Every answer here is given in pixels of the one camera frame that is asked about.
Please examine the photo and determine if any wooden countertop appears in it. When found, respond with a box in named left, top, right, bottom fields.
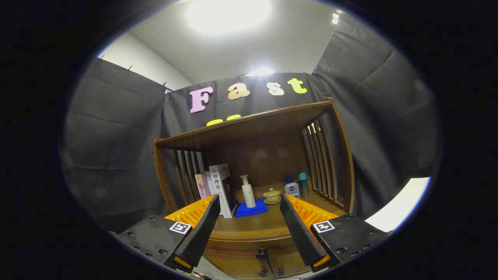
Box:
left=210, top=183, right=347, bottom=242

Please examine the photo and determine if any blue folded cloth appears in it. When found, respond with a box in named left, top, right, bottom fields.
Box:
left=235, top=198, right=269, bottom=217

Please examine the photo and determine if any white bottle blue pump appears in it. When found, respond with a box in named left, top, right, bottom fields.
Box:
left=284, top=176, right=300, bottom=198

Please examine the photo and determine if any teal clear bottle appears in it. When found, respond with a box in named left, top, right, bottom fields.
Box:
left=298, top=172, right=310, bottom=198

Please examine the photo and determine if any pink purple book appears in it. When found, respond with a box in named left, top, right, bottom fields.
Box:
left=195, top=173, right=210, bottom=200

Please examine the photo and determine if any brown wooden cabinet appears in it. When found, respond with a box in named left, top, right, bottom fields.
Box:
left=153, top=97, right=355, bottom=278

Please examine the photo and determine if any thick white book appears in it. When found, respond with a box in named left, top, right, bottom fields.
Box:
left=209, top=163, right=238, bottom=218

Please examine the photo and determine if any brown wooden drawer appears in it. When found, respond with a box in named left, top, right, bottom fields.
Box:
left=203, top=238, right=302, bottom=265

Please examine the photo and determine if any ceiling light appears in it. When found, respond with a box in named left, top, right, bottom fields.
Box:
left=185, top=0, right=273, bottom=35

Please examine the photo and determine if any yellow lidded teacup with saucer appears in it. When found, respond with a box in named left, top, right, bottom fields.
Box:
left=263, top=188, right=282, bottom=205

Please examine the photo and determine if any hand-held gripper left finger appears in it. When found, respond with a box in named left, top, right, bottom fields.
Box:
left=117, top=194, right=221, bottom=273

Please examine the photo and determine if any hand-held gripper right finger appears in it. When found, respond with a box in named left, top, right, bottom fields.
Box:
left=279, top=193, right=393, bottom=273

